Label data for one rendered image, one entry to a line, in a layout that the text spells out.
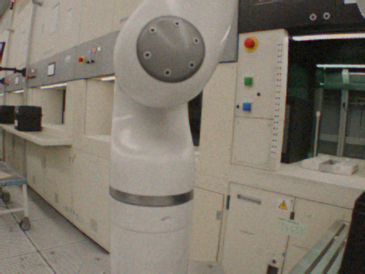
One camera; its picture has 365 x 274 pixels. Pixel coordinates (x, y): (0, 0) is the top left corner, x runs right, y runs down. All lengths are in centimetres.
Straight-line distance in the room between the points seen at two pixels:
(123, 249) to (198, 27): 29
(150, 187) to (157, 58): 15
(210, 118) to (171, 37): 93
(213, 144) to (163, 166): 86
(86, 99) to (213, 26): 191
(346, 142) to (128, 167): 163
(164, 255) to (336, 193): 72
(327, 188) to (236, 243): 45
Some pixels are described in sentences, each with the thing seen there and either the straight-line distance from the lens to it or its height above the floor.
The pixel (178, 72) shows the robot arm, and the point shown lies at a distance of 28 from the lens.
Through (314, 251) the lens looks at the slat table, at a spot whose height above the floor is 76.
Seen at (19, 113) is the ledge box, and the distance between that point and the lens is 298.
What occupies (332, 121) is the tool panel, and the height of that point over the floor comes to 108.
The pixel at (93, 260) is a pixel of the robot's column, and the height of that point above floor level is 76.
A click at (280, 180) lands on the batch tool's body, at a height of 84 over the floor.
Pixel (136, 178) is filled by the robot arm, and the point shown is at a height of 98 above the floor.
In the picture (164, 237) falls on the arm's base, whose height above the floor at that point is 90.
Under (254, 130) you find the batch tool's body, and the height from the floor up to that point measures 101.
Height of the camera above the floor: 106
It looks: 6 degrees down
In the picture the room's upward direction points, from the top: 4 degrees clockwise
